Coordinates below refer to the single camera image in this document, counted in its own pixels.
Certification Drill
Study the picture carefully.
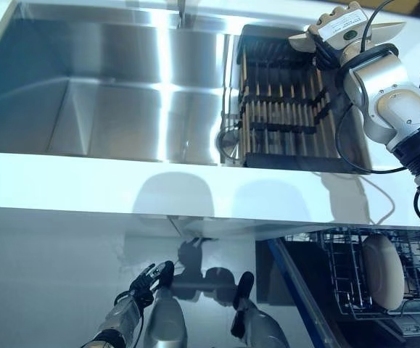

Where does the white cabinet door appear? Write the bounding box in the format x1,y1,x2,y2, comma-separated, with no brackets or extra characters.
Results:
169,216,319,242
0,206,181,348

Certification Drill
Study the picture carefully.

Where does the stainless steel sink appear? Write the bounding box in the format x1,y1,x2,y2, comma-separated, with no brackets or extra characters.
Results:
0,0,374,175

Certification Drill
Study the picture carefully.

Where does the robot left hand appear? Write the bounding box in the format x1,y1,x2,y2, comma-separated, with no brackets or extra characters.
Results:
128,261,175,309

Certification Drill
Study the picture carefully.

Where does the dishwasher wire rack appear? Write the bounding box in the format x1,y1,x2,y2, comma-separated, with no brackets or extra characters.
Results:
285,230,420,322

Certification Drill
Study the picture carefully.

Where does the robot leg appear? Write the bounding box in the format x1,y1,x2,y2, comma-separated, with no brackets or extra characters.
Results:
147,284,189,348
231,299,289,348

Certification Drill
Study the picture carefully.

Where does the robot right leg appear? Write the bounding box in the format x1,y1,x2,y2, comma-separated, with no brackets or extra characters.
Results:
231,299,289,348

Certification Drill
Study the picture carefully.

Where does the robot left leg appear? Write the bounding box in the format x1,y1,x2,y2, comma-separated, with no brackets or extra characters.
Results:
147,284,189,348

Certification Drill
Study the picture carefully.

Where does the black dish drying rack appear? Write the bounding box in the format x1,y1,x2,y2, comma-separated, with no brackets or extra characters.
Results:
236,24,358,172

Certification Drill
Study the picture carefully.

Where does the open dishwasher door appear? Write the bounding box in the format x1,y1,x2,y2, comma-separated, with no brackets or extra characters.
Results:
256,237,341,348

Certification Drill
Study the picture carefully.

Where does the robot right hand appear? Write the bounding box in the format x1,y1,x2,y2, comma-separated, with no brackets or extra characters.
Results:
305,1,401,70

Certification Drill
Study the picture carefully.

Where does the black robot left foot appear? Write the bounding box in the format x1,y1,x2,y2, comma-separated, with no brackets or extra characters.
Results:
158,262,175,287

